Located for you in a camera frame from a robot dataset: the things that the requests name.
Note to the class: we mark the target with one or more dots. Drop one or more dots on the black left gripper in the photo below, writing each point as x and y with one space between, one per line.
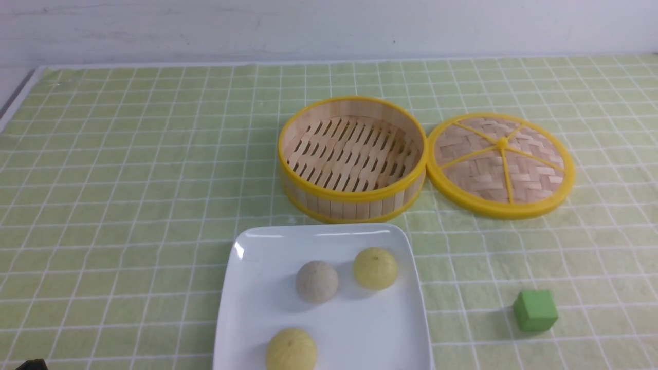
35 364

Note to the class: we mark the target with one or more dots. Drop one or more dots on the yellow steamed bun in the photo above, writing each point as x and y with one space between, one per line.
375 268
291 348

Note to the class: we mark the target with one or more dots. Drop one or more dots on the grey white steamed bun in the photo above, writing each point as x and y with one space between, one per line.
317 282

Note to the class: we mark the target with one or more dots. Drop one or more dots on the white square plate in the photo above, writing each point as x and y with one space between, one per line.
357 329

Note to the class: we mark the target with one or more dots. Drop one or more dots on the green checkered tablecloth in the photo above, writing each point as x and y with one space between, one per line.
123 189

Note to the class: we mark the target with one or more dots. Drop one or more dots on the bamboo steamer basket yellow rim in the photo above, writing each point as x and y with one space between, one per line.
352 159

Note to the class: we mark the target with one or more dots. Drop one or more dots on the green cube block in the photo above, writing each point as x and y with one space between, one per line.
535 310

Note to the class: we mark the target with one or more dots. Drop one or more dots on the bamboo steamer lid yellow rim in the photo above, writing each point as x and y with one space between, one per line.
499 166

